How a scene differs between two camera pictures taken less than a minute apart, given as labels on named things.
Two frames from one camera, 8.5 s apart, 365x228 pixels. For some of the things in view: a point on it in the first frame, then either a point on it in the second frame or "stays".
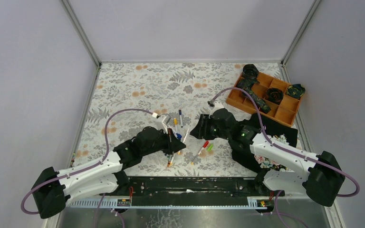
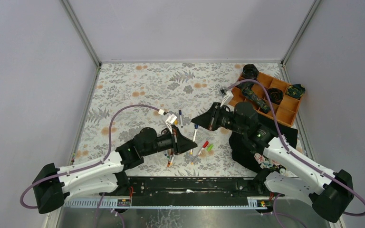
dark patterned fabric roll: [246, 84] stays
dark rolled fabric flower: [250, 71] stays
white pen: [206, 145] stays
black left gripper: [171, 140] -> [174, 142]
